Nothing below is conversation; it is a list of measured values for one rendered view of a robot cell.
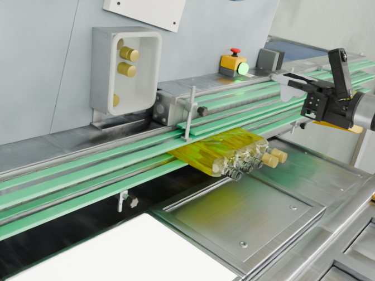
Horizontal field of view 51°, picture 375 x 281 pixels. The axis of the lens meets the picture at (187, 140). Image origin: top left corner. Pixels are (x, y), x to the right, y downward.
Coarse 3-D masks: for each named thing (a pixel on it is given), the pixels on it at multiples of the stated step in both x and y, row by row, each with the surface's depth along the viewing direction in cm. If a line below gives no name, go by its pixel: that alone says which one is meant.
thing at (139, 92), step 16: (128, 32) 101; (144, 32) 105; (112, 48) 99; (144, 48) 114; (160, 48) 111; (112, 64) 100; (144, 64) 115; (112, 80) 102; (128, 80) 116; (144, 80) 117; (112, 96) 104; (128, 96) 119; (144, 96) 119; (112, 112) 106; (128, 112) 111
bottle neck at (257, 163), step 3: (249, 156) 120; (252, 156) 120; (246, 159) 120; (249, 159) 120; (252, 159) 119; (255, 159) 119; (258, 159) 118; (249, 162) 120; (252, 162) 119; (255, 162) 118; (258, 162) 118; (261, 162) 120; (255, 165) 119; (258, 165) 118; (261, 165) 120; (258, 168) 119
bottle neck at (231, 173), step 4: (224, 168) 112; (228, 168) 111; (232, 168) 111; (224, 172) 112; (228, 172) 111; (232, 172) 110; (236, 172) 110; (240, 172) 110; (228, 176) 111; (232, 176) 110; (236, 176) 109; (240, 176) 111; (236, 180) 110
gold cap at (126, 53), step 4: (124, 48) 109; (128, 48) 109; (120, 52) 110; (124, 52) 109; (128, 52) 108; (132, 52) 108; (136, 52) 109; (124, 56) 109; (128, 56) 108; (132, 56) 108; (136, 56) 109; (128, 60) 110; (132, 60) 109; (136, 60) 110
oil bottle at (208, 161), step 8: (192, 144) 119; (200, 144) 120; (168, 152) 123; (176, 152) 121; (184, 152) 119; (192, 152) 116; (200, 152) 115; (208, 152) 116; (216, 152) 116; (184, 160) 119; (192, 160) 117; (200, 160) 115; (208, 160) 113; (216, 160) 112; (224, 160) 113; (200, 168) 116; (208, 168) 114; (216, 168) 112; (216, 176) 113
